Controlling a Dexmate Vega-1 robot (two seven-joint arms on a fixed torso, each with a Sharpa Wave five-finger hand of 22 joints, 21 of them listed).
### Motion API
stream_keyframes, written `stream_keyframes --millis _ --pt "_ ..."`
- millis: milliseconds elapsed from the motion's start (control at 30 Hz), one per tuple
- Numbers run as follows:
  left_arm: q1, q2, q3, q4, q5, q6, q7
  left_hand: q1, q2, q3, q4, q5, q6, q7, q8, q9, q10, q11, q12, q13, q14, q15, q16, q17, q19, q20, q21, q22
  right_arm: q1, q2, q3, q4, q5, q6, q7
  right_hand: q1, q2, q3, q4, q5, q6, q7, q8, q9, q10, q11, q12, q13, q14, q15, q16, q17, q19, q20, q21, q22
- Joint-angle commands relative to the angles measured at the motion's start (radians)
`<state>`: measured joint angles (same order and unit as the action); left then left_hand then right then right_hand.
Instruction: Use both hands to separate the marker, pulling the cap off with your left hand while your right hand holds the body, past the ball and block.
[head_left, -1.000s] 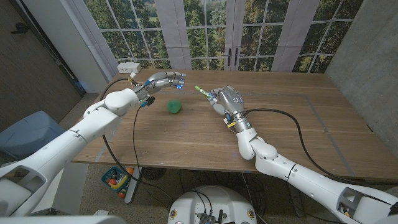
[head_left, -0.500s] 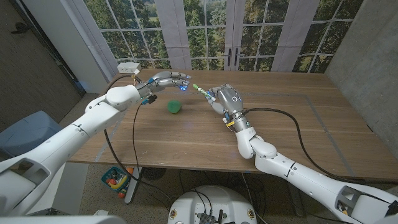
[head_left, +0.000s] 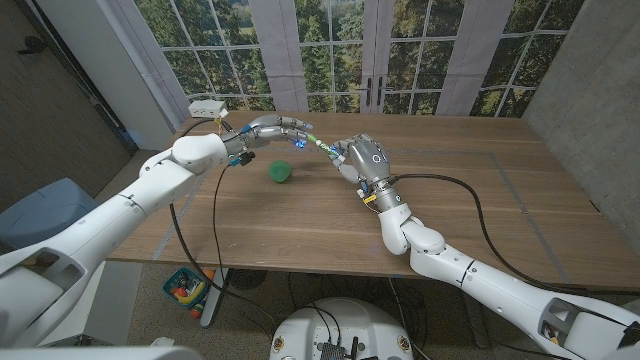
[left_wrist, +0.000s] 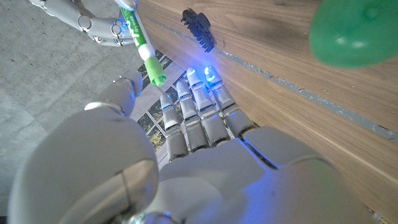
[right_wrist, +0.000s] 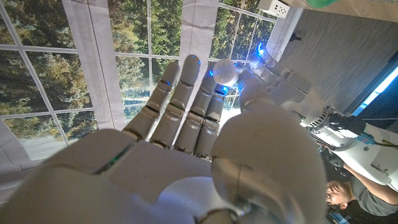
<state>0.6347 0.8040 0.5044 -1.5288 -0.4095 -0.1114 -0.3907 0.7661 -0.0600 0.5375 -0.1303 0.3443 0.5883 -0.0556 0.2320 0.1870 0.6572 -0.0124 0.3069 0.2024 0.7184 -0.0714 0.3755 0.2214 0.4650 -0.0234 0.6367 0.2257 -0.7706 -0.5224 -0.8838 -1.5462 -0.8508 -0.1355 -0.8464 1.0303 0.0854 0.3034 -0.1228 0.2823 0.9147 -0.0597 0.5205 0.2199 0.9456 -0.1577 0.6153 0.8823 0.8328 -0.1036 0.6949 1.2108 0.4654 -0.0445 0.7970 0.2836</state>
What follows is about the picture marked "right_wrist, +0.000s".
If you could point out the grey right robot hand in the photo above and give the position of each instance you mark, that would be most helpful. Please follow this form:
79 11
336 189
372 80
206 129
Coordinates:
174 168

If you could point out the person in grey shirt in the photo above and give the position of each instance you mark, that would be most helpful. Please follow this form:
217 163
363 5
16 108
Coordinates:
370 193

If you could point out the printed window backdrop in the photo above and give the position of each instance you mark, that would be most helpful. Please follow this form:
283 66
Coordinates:
93 62

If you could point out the white power strip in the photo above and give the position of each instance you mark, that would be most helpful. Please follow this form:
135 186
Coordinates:
273 7

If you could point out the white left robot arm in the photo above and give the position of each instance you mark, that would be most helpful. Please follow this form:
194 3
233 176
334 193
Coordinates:
357 149

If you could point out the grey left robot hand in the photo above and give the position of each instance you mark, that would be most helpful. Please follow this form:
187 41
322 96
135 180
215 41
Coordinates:
280 81

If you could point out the green ball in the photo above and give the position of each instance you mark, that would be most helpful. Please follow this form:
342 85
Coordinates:
320 2

